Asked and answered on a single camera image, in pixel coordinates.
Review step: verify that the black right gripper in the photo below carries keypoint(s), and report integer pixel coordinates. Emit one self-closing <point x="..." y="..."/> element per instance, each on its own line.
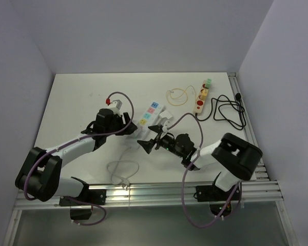
<point x="148" y="145"/>

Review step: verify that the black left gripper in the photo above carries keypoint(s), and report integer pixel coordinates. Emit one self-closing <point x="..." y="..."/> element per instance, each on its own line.
<point x="130" y="129"/>

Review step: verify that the white multicolour power strip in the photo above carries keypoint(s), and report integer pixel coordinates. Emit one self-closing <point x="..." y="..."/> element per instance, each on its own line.
<point x="148" y="118"/>

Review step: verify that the white charger block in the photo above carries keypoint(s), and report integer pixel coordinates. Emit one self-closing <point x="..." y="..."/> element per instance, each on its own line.
<point x="165" y="116"/>

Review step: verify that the beige red power strip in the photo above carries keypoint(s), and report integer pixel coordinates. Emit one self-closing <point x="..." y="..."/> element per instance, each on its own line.
<point x="199" y="104"/>

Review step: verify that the yellow usb charger plug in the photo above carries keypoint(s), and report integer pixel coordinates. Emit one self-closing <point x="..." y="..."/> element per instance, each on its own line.
<point x="204" y="94"/>

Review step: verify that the green usb charger plug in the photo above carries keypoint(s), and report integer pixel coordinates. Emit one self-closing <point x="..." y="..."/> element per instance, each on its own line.
<point x="208" y="83"/>

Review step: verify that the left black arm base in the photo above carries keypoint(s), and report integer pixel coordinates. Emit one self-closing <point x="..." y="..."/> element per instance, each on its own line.
<point x="82" y="207"/>

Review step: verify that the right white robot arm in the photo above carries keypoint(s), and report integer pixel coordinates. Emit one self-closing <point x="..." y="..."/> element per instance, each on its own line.
<point x="238" y="157"/>

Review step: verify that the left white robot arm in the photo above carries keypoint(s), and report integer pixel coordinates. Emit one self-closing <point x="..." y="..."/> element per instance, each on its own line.
<point x="40" y="175"/>

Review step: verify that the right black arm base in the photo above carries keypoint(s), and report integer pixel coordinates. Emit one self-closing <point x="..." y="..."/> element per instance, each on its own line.
<point x="214" y="194"/>

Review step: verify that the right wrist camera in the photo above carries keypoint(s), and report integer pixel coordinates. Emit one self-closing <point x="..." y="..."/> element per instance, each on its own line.
<point x="165" y="126"/>

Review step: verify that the aluminium front rail frame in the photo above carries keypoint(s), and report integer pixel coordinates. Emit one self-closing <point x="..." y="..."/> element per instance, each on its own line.
<point x="165" y="194"/>

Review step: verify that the aluminium rail frame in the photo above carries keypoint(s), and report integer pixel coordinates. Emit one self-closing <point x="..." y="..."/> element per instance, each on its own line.
<point x="165" y="194"/>
<point x="261" y="173"/>

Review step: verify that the aluminium right rail frame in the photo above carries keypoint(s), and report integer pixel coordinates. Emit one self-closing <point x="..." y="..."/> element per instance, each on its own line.
<point x="261" y="173"/>

